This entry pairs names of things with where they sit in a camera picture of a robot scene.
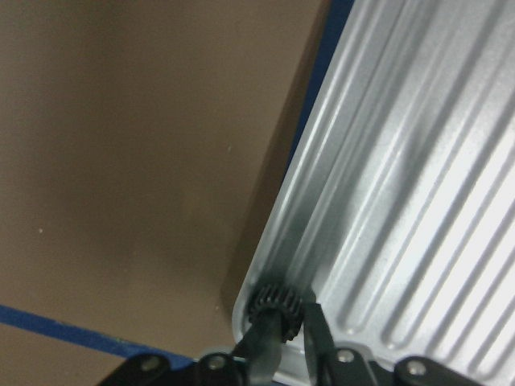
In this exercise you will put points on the silver ribbed metal tray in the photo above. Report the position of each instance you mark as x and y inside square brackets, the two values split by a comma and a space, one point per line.
[397, 209]

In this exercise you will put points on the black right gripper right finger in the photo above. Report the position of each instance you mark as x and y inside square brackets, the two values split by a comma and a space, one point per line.
[331, 365]

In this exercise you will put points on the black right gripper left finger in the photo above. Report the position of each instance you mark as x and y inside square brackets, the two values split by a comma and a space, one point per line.
[253, 361]

